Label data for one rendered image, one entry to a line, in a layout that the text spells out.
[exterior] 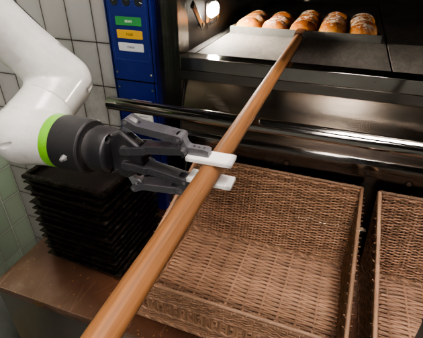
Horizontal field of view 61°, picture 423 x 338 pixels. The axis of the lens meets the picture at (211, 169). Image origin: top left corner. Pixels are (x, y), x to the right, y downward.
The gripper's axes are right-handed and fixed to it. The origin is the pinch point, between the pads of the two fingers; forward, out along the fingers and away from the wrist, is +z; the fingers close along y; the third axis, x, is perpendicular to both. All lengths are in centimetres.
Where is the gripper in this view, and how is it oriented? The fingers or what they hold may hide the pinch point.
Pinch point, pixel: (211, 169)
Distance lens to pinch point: 53.5
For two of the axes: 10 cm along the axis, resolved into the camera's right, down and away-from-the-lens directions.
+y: 0.0, 8.5, 5.3
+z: 9.4, 1.8, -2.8
